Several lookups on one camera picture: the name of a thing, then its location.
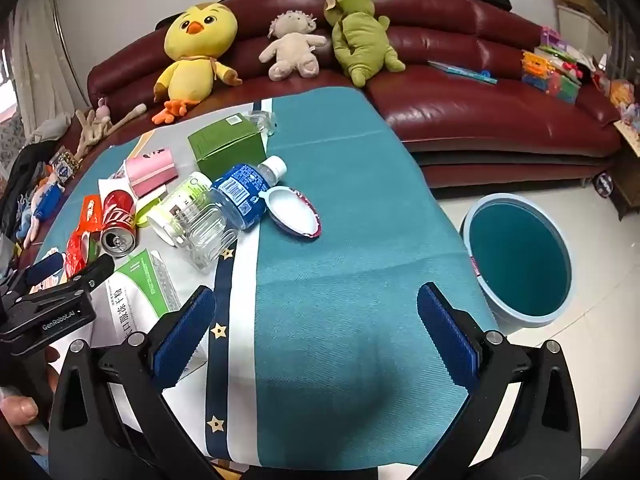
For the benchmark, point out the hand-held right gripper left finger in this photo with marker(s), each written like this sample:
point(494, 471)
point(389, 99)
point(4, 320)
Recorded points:
point(182, 340)

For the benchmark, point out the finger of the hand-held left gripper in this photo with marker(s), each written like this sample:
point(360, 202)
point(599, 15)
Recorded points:
point(45, 267)
point(95, 270)

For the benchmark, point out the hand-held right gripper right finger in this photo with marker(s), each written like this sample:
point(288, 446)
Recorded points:
point(445, 340)

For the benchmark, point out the orange snack packet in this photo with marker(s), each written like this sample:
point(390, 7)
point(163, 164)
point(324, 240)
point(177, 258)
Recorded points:
point(91, 212)

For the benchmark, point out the red soda can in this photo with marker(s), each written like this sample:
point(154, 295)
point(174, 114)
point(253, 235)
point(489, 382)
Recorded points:
point(117, 215)

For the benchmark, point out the light blue trash bin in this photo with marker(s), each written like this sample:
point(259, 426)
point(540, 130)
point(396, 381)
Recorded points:
point(520, 260)

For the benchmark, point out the pink paper cup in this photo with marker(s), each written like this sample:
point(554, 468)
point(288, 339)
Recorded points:
point(150, 172)

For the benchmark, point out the blue label water bottle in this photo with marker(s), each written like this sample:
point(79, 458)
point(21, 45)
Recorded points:
point(240, 190)

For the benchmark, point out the green cardboard box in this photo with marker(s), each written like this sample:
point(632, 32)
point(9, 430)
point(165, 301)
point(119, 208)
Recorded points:
point(225, 150)

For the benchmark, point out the person's left hand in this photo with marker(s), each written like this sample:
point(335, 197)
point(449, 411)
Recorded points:
point(20, 410)

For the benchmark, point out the red plastic wrapper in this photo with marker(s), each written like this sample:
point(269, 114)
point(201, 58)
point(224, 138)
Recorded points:
point(75, 255)

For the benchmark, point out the white and green pouch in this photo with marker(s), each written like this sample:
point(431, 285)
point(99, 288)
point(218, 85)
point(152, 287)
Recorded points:
point(135, 285)

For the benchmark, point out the yellow-green plastic lid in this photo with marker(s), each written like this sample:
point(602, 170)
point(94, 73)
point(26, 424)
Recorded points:
point(145, 212)

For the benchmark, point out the black backpack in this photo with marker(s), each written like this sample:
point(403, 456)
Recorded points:
point(22, 180)

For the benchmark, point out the white cup with green label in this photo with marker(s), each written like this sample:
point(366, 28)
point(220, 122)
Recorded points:
point(170, 207)

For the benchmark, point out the teal striped tablecloth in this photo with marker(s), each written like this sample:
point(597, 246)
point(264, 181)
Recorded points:
point(340, 260)

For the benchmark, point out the beige rabbit plush toy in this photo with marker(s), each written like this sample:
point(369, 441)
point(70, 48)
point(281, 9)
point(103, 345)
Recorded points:
point(92, 130)

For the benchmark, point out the grey cloth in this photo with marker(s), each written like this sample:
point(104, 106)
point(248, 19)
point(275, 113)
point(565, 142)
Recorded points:
point(50, 127)

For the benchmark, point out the white curtain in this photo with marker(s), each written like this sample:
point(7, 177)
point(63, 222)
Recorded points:
point(40, 50)

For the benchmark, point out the small patterned ball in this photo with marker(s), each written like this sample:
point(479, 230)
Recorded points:
point(603, 184)

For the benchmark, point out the dark red leather sofa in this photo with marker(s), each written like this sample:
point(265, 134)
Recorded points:
point(450, 110)

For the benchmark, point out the dark wooden cabinet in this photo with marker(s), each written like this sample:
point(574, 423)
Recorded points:
point(627, 180)

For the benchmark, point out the yellow chick plush toy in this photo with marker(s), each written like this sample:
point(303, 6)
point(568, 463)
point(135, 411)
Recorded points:
point(200, 35)

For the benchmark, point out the thin blue book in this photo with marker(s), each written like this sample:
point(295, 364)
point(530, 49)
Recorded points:
point(465, 72)

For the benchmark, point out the pile of colourful toys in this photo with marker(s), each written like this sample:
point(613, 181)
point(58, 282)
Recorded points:
point(555, 70)

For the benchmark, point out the beige plush doll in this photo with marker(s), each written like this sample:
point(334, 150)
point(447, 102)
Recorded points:
point(292, 50)

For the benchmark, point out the green dinosaur plush toy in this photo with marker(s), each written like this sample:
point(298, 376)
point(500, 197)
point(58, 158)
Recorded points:
point(360, 40)

